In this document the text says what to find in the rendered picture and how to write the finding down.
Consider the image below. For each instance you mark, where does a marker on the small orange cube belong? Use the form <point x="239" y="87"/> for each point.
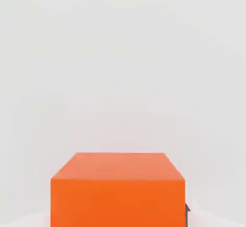
<point x="117" y="200"/>

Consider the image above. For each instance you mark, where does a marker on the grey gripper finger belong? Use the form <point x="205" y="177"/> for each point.
<point x="187" y="211"/>

